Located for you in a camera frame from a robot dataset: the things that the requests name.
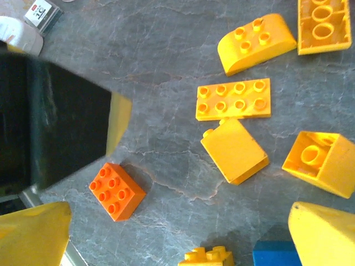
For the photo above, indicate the orange lego brick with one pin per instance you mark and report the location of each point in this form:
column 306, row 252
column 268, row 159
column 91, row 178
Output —
column 119, row 194

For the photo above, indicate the yellow curved lego brick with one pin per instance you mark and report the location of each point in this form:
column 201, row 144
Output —
column 249, row 52

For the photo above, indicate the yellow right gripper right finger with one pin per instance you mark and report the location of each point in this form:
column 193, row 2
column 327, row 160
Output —
column 327, row 238

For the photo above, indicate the large blue lego brick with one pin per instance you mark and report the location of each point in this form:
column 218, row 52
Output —
column 271, row 255

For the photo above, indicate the yellow lego plate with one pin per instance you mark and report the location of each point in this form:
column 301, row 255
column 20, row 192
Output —
column 231, row 98

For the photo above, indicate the small grey labelled box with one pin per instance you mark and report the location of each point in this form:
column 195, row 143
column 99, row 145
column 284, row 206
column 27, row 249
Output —
column 41, row 16

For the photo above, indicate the yellow two-by-four lego brick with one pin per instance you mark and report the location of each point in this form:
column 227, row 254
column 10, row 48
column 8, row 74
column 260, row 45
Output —
column 323, row 47

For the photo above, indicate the yellow sloped lego brick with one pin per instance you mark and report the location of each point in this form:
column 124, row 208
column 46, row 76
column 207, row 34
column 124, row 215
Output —
column 233, row 149

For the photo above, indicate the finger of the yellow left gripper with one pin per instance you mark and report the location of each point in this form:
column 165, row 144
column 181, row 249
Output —
column 72, row 124

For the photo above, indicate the white rounded object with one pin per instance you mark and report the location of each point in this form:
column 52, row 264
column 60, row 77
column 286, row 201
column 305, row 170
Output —
column 19, row 36

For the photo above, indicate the yellow two-by-two lego brick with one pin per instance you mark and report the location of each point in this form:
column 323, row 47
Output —
column 338, row 171

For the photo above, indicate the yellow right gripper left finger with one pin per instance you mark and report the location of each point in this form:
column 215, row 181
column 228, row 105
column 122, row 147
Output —
column 30, row 238

